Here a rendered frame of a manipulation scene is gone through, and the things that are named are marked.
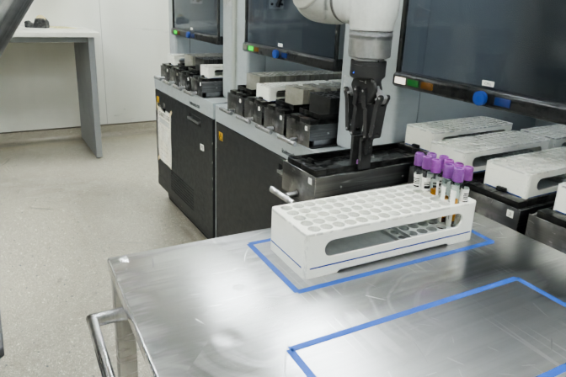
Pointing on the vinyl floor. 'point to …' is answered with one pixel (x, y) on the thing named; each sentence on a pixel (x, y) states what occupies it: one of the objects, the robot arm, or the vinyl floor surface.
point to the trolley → (339, 311)
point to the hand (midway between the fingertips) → (360, 151)
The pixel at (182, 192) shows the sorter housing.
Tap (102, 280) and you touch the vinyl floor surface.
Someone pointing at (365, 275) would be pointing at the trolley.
